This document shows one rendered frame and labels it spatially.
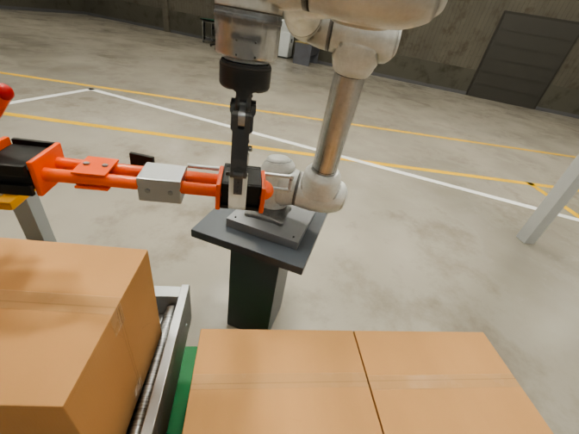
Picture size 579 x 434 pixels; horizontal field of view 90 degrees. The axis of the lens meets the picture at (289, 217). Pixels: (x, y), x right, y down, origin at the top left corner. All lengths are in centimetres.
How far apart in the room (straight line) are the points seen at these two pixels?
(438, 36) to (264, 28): 1370
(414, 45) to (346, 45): 1311
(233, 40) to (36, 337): 67
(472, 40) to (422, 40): 173
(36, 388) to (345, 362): 88
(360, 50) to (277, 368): 103
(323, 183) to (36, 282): 90
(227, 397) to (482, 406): 87
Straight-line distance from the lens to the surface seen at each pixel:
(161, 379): 106
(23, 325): 83
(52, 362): 75
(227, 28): 44
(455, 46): 1417
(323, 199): 120
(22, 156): 63
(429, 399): 127
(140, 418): 109
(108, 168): 57
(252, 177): 53
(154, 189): 54
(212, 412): 107
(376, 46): 95
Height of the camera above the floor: 154
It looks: 34 degrees down
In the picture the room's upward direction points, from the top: 10 degrees clockwise
